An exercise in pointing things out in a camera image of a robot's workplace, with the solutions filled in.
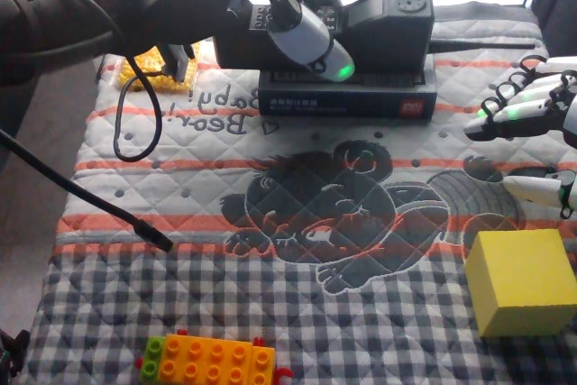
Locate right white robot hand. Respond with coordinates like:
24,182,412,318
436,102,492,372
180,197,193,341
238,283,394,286
463,54,577,220

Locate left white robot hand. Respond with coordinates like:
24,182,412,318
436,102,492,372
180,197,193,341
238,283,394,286
265,0,371,83

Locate large black toy phone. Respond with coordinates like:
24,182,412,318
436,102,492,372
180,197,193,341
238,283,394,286
214,0,536,84

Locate white calculator box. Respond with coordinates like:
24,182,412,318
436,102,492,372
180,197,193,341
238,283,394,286
257,53,438,121

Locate bag of yellow beads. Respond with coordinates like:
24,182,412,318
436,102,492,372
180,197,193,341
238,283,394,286
117,41,202,94

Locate yellow cube block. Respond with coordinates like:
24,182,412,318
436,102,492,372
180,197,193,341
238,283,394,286
464,228,577,338

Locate grey quilt with bear print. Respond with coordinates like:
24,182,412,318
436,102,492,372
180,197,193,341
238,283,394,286
24,0,577,385

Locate orange toy brick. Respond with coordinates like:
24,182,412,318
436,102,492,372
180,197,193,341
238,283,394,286
157,333,277,385

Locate red toy brick base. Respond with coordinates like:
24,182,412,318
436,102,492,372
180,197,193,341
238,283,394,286
134,328,295,385

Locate green toy brick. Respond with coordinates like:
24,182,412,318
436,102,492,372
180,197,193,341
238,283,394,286
139,335,167,382

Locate black stand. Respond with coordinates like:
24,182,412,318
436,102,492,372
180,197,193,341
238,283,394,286
0,328,32,380

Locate thin black cable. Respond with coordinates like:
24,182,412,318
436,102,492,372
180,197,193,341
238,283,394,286
0,0,164,163

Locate thick black cable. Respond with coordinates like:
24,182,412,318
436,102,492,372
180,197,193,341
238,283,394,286
0,129,175,254

